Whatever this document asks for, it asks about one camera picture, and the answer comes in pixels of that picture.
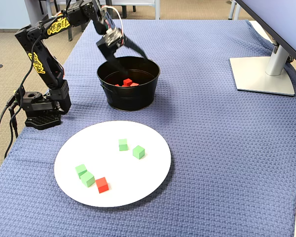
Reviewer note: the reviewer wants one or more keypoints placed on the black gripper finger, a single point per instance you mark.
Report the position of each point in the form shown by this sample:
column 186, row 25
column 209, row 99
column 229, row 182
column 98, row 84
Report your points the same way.
column 116, row 63
column 135, row 48

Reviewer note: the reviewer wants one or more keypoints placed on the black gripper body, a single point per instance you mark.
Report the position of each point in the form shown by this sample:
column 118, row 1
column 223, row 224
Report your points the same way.
column 110, row 44

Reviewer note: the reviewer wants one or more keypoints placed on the white round plate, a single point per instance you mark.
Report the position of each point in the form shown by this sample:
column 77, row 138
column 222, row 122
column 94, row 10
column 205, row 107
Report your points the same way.
column 128, row 187

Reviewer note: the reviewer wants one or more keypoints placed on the black chair leg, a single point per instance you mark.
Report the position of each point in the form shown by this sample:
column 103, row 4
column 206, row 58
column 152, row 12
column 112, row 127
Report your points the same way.
column 124, row 11

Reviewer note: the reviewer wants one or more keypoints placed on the black metal bucket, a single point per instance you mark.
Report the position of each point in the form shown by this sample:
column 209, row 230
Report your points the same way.
column 138, row 98

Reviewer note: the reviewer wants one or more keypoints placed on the white metal table leg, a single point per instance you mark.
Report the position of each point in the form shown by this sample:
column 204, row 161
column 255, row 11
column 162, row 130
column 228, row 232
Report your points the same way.
column 232, row 10
column 50, row 7
column 157, row 11

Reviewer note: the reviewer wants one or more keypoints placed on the green cube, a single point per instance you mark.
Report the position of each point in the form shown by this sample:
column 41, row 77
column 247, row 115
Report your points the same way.
column 123, row 145
column 80, row 169
column 138, row 152
column 87, row 179

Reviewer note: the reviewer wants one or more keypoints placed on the blue woven table cloth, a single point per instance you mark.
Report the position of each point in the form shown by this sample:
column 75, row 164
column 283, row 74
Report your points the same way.
column 212, row 148

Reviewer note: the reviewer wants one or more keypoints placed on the silver monitor with stand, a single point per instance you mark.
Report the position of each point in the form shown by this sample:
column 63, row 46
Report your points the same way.
column 261, row 76

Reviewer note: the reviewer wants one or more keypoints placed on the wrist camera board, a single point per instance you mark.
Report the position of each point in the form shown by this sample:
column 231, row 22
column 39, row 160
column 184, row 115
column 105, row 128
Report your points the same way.
column 113, row 37

